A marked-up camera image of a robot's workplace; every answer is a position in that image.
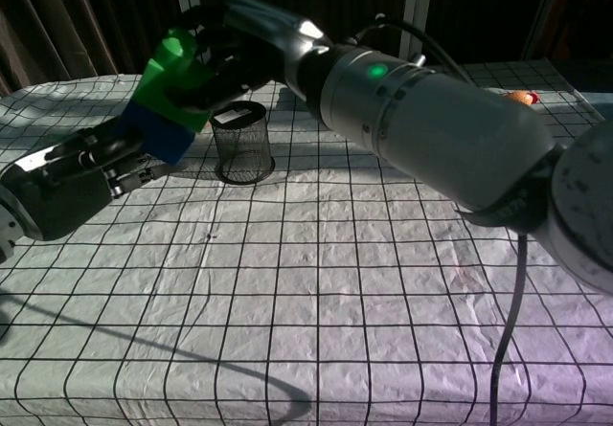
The black mesh pen holder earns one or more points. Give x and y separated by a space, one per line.
242 148

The brown curtain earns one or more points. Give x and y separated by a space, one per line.
72 19

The grey window frame post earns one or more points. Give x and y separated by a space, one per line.
546 9

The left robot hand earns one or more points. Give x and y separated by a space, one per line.
67 191

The white black checked tablecloth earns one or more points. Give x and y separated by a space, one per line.
306 277

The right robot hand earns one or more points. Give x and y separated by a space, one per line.
268 33

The orange rubber chicken toy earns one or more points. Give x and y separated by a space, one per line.
519 97

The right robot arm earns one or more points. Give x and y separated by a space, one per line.
455 129

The green box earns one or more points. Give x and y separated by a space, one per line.
165 74

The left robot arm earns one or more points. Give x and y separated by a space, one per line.
7 225

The blue block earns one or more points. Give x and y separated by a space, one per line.
158 134

